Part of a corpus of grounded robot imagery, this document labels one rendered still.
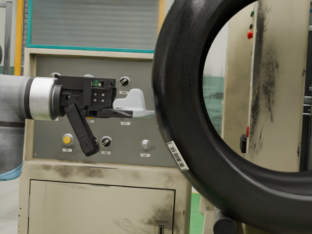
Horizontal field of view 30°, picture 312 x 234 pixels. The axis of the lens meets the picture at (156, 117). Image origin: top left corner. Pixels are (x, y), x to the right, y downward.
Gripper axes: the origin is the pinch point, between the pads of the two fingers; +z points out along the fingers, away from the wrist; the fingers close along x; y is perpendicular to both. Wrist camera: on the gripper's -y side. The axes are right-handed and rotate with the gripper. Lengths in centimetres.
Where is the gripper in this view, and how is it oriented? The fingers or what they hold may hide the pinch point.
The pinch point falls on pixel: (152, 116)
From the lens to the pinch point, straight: 119.7
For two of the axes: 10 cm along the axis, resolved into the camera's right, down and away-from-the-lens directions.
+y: 0.6, -10.0, -0.6
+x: 1.1, -0.5, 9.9
